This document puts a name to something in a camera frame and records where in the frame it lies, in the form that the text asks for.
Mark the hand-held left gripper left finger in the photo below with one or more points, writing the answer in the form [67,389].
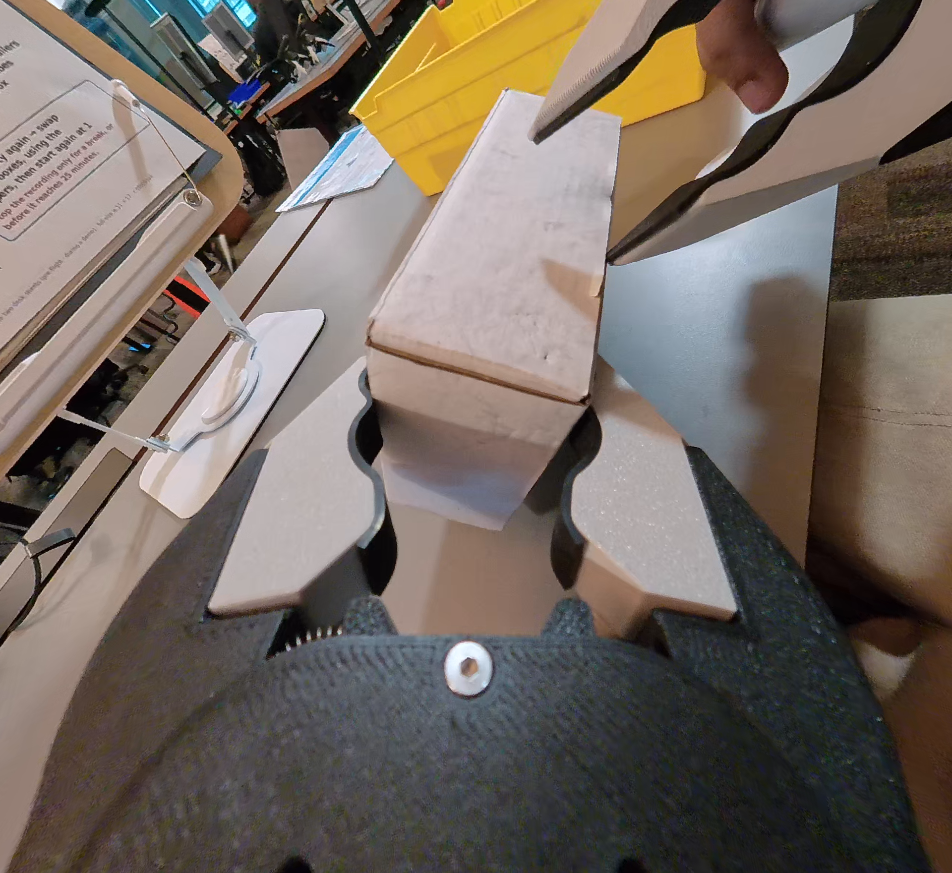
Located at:
[297,523]

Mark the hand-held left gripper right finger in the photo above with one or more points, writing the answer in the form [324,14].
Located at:
[647,523]

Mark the yellow plastic bin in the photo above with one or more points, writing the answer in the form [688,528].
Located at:
[476,70]

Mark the white cardboard mailer box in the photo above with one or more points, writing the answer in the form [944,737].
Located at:
[513,256]

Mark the grey desk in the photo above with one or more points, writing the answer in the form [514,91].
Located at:
[706,337]

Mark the person's right hand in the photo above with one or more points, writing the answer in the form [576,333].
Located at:
[744,55]

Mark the white document stand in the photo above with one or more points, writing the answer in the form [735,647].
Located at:
[223,382]

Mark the brown bag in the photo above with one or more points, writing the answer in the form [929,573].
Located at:
[236,224]

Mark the wooden top work table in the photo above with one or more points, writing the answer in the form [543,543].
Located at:
[349,18]

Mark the laminated sheet with blue strip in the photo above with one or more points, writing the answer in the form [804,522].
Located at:
[342,170]

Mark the printed instruction sheet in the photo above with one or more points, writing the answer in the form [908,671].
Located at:
[67,166]

